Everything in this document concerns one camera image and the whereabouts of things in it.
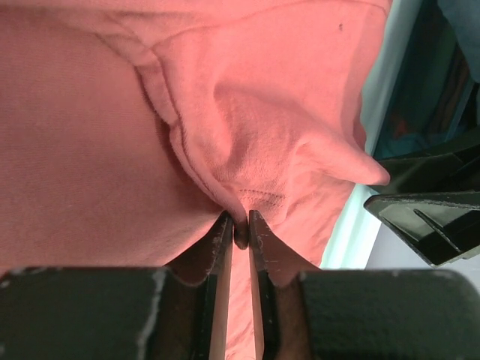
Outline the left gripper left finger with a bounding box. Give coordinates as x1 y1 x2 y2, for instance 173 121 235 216
1 213 233 359

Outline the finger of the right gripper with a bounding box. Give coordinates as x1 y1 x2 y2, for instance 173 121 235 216
364 191 479 267
376 129 479 194

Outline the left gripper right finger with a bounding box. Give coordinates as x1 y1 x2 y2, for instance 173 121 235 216
249 211 479 359

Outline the pink t shirt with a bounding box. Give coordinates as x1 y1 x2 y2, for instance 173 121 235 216
0 0 393 360

